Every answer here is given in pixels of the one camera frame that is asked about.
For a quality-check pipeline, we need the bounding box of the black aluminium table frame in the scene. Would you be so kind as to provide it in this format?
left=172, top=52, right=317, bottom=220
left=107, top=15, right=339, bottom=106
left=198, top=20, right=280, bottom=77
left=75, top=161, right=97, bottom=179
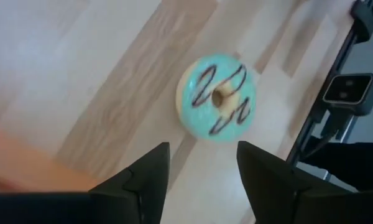
left=285, top=0, right=373, bottom=166

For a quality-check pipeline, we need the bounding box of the black depth camera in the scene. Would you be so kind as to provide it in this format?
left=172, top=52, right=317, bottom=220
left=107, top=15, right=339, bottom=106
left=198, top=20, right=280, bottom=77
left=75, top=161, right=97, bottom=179
left=322, top=73, right=373, bottom=118

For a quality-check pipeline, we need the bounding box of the black frame bracket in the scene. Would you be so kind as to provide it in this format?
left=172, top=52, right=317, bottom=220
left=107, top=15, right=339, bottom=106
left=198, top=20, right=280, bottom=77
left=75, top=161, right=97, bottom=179
left=350, top=0, right=373, bottom=44

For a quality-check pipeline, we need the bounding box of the black bulky object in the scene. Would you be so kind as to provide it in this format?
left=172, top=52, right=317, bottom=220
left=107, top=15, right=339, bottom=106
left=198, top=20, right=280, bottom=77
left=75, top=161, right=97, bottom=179
left=298, top=141, right=373, bottom=192

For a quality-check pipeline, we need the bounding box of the green donut with dark drizzle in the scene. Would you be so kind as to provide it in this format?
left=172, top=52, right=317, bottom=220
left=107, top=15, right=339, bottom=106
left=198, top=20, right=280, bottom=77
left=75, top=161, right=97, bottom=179
left=175, top=53, right=257, bottom=144

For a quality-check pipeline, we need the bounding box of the orange translucent plastic tray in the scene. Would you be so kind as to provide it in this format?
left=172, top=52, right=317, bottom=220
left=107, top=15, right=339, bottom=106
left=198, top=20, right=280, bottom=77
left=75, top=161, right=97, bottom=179
left=0, top=129, right=100, bottom=193

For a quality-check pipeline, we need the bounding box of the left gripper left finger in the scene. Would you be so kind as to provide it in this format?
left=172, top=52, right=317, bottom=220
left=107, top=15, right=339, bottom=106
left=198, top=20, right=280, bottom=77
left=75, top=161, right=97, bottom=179
left=89, top=142, right=171, bottom=224

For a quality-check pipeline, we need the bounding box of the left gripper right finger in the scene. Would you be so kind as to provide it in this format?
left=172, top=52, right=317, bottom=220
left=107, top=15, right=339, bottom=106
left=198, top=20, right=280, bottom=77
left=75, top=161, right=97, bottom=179
left=237, top=141, right=355, bottom=224

